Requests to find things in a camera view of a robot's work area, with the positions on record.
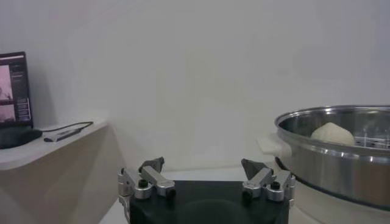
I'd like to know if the black usb hub cable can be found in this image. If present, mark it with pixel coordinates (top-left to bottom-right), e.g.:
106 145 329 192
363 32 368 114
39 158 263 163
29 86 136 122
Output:
39 121 94 133

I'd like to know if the grey usb hub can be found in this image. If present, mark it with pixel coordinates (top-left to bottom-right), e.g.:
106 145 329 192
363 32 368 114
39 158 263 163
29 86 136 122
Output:
43 127 83 143

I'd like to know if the open black laptop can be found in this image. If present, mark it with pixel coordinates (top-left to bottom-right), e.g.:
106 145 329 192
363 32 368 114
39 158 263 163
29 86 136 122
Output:
0 51 34 129

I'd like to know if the perforated steel steamer basket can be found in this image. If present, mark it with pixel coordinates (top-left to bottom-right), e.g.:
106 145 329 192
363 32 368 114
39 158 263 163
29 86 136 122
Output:
274 105 390 211

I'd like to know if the white side table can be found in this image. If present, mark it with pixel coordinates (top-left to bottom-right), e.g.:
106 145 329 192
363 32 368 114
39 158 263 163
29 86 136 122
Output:
0 119 126 224

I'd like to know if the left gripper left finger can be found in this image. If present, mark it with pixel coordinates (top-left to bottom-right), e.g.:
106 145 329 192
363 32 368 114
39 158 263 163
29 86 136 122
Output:
118 156 177 200

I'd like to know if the black computer mouse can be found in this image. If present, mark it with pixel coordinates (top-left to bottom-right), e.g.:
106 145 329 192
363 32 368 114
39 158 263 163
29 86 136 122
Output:
0 126 44 150

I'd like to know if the white steamed baozi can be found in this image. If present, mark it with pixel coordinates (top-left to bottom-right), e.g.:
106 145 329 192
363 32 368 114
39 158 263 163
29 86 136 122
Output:
310 122 356 146

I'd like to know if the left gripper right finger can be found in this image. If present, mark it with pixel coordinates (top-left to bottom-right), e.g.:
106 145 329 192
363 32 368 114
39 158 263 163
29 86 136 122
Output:
240 158 297 203

